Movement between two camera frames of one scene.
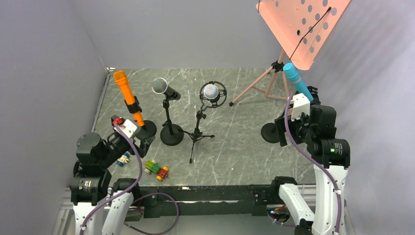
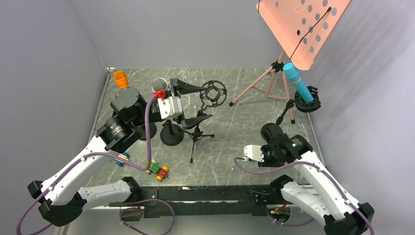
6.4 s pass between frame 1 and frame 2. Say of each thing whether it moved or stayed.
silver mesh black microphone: stayed
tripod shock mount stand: stayed
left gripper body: moved
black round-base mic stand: stayed
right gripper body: moved
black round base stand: stayed
